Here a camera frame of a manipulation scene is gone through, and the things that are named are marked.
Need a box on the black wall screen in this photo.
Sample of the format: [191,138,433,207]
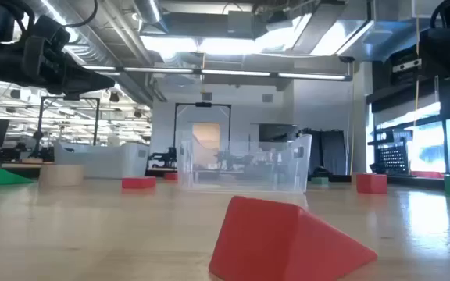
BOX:
[259,123,299,143]

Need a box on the red triangular wedge block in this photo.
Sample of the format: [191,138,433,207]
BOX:
[208,195,378,281]

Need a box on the linear ceiling light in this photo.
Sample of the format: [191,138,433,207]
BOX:
[82,65,353,82]

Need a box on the red cube block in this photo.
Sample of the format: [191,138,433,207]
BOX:
[355,173,389,195]

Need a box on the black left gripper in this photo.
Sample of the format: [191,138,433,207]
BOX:
[21,17,116,95]

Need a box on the round silver air duct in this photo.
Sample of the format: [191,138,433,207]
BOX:
[133,0,170,34]

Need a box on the black perforated crate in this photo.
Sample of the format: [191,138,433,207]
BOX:
[376,144,409,176]

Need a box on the wooden block with round cutout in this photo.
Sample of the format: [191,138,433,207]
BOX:
[38,163,86,187]

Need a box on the clear plastic bin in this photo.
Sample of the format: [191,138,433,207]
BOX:
[174,133,313,194]

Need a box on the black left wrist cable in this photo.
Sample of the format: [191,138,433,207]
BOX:
[63,0,99,29]

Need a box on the black stand frame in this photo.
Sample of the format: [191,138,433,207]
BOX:
[33,96,101,157]

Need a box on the translucent white plastic bin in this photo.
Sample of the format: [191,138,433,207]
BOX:
[52,140,150,180]

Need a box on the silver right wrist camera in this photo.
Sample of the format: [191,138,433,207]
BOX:
[391,58,423,73]

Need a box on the black curtain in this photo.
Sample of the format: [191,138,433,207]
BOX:
[302,128,352,176]

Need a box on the black rectangular rig frame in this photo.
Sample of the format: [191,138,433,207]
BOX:
[173,102,232,157]

